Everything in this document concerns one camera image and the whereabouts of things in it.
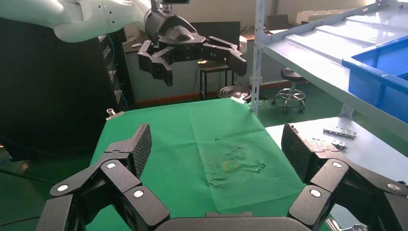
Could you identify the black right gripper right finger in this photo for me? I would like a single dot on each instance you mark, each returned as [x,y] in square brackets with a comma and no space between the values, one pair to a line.
[331,178]

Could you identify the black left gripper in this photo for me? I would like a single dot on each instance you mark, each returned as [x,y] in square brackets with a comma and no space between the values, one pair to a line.
[172,32]

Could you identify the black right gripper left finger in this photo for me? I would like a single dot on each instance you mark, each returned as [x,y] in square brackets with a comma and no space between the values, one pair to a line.
[121,172]

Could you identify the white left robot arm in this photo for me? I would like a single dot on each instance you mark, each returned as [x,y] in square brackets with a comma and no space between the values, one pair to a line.
[83,19]

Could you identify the black metal stand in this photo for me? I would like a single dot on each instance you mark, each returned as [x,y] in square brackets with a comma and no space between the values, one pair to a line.
[216,68]

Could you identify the black monitor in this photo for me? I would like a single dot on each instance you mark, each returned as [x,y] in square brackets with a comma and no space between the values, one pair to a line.
[226,30]

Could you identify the black round disc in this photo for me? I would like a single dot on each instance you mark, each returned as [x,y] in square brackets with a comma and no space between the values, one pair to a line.
[234,92]

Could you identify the white table sheet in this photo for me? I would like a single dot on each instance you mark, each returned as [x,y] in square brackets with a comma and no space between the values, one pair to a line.
[376,156]

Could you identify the green table cloth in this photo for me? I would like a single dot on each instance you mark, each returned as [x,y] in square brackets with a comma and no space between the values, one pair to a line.
[191,143]

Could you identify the black stool chrome base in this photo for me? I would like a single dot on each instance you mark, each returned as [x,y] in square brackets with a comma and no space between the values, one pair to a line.
[290,75]

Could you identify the blue plastic bin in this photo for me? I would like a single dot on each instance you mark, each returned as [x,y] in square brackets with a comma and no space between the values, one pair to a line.
[376,92]

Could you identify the yellow square marker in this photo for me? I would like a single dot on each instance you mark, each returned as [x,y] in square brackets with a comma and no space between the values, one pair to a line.
[230,165]

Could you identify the black cabinet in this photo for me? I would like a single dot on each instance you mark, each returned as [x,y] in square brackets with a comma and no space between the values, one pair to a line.
[47,95]

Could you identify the grey metal shelf rack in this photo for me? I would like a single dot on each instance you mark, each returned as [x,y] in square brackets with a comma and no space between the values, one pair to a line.
[318,47]

